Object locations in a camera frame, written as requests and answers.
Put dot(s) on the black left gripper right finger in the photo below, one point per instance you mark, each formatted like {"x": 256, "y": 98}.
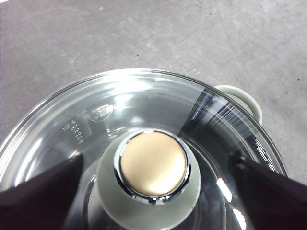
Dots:
{"x": 278, "y": 203}

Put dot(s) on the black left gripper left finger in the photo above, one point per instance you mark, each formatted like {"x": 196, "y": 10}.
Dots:
{"x": 36, "y": 206}

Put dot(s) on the glass lid with green knob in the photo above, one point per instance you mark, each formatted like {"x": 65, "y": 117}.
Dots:
{"x": 153, "y": 165}

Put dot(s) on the pale green electric cooking pot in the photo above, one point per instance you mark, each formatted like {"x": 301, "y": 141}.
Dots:
{"x": 249, "y": 100}

